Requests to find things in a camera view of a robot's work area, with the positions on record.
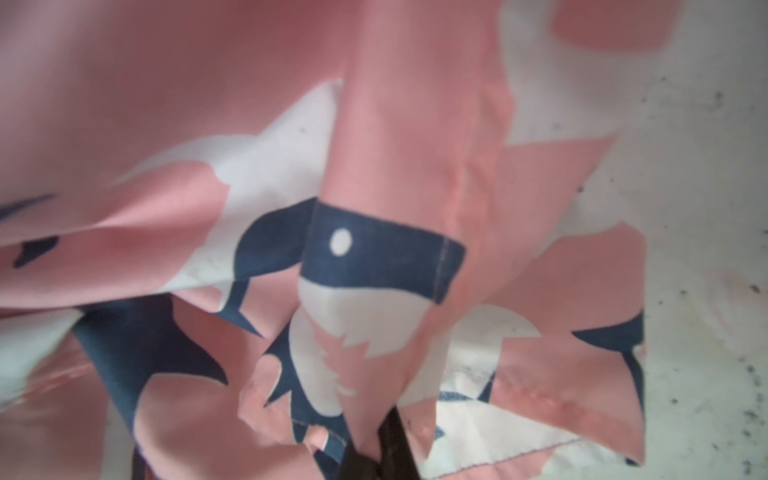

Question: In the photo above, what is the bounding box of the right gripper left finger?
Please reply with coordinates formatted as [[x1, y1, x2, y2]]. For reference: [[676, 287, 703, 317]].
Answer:
[[338, 444, 380, 480]]

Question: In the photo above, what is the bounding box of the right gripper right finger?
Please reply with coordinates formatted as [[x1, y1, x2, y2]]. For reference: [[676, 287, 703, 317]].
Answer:
[[377, 407, 421, 480]]

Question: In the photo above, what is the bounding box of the pink patterned garment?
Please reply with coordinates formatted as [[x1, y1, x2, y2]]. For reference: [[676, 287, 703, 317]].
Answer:
[[1, 1, 683, 479]]

